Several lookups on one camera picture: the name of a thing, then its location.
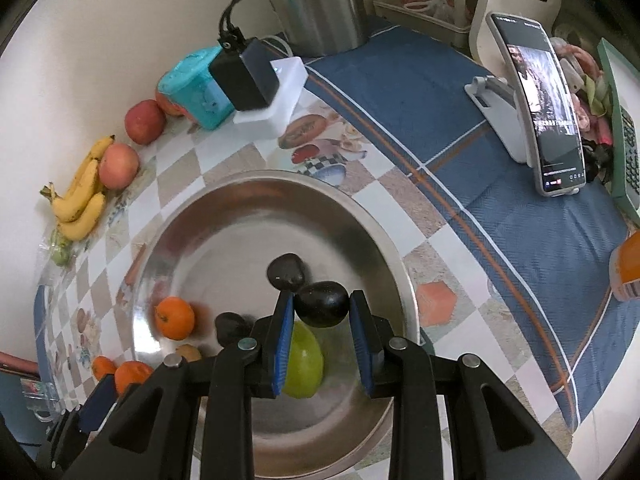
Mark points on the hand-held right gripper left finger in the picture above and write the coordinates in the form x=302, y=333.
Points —
x=284, y=340

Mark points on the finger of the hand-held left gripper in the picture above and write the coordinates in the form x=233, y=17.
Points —
x=97, y=402

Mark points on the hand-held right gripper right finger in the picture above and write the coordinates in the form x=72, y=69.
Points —
x=361, y=340

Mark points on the dark plum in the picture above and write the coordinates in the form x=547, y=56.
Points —
x=231, y=327
x=286, y=271
x=321, y=305

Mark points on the orange with stem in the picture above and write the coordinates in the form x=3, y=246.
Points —
x=174, y=318

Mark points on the steel basin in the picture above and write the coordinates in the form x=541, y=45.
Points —
x=225, y=230

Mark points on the green mango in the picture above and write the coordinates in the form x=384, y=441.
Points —
x=305, y=360

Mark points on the orange tangerine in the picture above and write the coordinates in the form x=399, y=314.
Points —
x=104, y=367
x=132, y=375

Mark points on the clear plastic holder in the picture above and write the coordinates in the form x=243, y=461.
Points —
x=42, y=395

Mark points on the pink tube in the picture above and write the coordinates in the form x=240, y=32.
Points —
x=17, y=362

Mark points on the brown longan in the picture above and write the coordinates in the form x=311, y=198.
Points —
x=189, y=353

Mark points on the green fruit in plastic bag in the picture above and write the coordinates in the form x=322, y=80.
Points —
x=59, y=255

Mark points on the blue striped cloth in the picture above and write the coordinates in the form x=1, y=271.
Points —
x=500, y=220

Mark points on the yellow banana bunch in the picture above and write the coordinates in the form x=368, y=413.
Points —
x=82, y=210

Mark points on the pink-red apple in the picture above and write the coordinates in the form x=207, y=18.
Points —
x=119, y=166

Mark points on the white plastic block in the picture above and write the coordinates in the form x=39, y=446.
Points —
x=287, y=82

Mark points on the dark red apple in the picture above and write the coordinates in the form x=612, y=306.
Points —
x=145, y=122
x=167, y=104

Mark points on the white phone stand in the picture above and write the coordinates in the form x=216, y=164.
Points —
x=500, y=110

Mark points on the teal box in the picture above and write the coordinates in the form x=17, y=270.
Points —
x=195, y=85

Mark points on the orange bottle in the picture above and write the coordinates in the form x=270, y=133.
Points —
x=627, y=267

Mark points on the smartphone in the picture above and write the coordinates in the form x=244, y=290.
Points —
x=542, y=100

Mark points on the white plastic basket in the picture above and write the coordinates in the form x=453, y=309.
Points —
x=425, y=15

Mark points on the pink cloth pile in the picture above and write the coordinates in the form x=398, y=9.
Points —
x=590, y=100

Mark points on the green box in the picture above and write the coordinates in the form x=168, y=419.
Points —
x=625, y=135

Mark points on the steel kettle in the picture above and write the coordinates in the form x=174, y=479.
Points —
x=320, y=5

